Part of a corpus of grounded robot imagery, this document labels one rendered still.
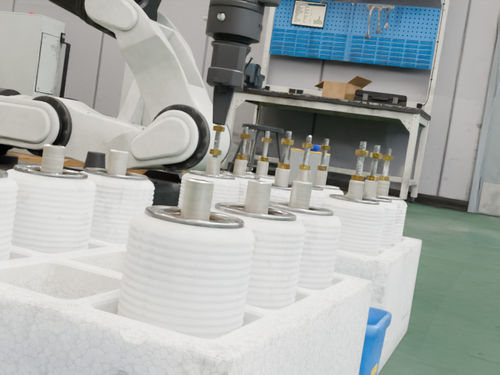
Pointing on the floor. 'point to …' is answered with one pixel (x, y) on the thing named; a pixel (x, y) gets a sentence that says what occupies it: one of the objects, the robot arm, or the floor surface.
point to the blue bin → (373, 340)
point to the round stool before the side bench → (257, 144)
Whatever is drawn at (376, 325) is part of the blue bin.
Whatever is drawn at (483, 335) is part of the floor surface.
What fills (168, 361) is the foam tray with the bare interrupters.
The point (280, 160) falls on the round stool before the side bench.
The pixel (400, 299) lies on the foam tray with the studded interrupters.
